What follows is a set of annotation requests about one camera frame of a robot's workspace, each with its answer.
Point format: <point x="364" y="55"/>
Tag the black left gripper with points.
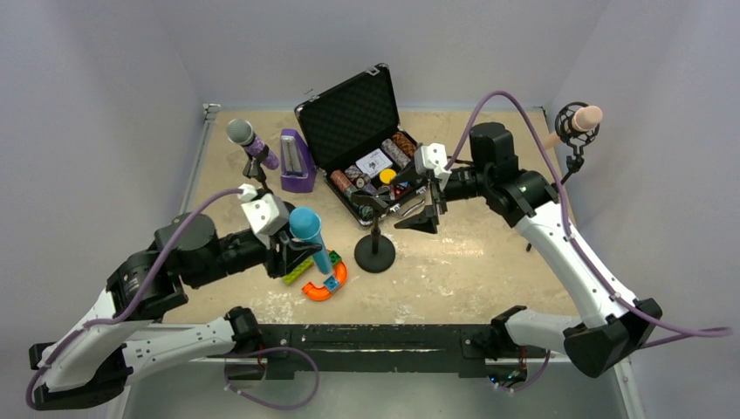
<point x="277" y="254"/>

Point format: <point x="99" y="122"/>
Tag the black tripod shock-mount stand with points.
<point x="575" y="161"/>

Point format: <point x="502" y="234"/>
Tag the purple glitter microphone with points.
<point x="242" y="133"/>

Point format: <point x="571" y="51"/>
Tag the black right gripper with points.
<point x="434" y="193"/>

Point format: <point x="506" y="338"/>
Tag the black round-base stand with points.
<point x="259" y="160"/>
<point x="375" y="252"/>

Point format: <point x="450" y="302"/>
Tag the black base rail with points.
<point x="468" y="351"/>

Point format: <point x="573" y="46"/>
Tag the blue square brick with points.
<point x="331" y="284"/>

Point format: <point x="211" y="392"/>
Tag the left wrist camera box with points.
<point x="265" y="215"/>

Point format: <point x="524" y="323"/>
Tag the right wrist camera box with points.
<point x="432" y="158"/>

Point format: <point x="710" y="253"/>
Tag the yellow dealer button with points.
<point x="387" y="175"/>

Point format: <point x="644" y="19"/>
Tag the orange curved toy track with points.
<point x="319" y="293"/>

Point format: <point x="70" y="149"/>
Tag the lime green long brick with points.
<point x="300" y="270"/>

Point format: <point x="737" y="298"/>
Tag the blue microphone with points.
<point x="305" y="224"/>

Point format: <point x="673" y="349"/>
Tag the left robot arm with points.
<point x="99" y="357"/>

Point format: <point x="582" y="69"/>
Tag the black poker chip case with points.
<point x="347" y="122"/>

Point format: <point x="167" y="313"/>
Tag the white playing card box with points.
<point x="374" y="163"/>

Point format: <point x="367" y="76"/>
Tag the purple metronome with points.
<point x="298" y="171"/>

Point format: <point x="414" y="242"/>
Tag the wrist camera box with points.
<point x="265" y="215"/>
<point x="432" y="158"/>

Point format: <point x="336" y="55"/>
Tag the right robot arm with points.
<point x="610" y="324"/>

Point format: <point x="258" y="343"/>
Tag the beige pink microphone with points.
<point x="576" y="120"/>

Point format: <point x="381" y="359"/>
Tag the green square brick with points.
<point x="335" y="258"/>

